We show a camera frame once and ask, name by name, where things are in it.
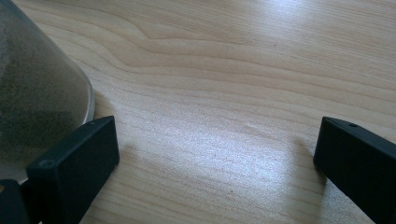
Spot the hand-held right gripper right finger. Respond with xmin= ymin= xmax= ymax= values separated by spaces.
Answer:
xmin=313 ymin=116 xmax=396 ymax=224

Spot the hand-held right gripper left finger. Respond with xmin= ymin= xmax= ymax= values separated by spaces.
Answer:
xmin=26 ymin=115 xmax=120 ymax=224

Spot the glass bottle grey-brown spice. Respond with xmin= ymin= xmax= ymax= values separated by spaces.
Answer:
xmin=0 ymin=0 xmax=96 ymax=185

